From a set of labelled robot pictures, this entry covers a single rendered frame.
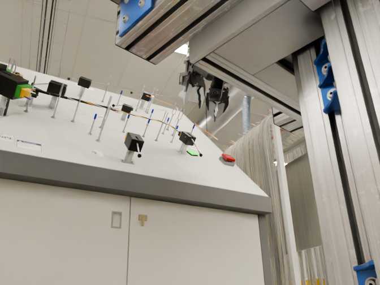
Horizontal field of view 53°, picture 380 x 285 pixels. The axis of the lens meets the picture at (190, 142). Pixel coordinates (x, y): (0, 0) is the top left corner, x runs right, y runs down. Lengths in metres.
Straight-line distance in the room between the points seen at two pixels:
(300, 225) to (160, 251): 1.32
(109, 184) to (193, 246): 0.37
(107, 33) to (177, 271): 3.48
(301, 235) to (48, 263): 1.64
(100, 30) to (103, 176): 3.32
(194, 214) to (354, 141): 0.99
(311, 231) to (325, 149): 1.84
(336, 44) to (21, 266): 0.95
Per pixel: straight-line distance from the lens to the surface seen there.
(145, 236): 1.29
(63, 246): 1.20
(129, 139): 1.31
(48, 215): 1.21
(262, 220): 1.59
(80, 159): 1.26
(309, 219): 2.40
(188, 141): 1.61
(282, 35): 0.61
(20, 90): 1.36
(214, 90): 1.41
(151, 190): 1.29
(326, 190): 0.54
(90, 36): 4.55
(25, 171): 1.18
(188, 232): 1.37
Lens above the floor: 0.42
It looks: 25 degrees up
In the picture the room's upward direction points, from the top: 1 degrees counter-clockwise
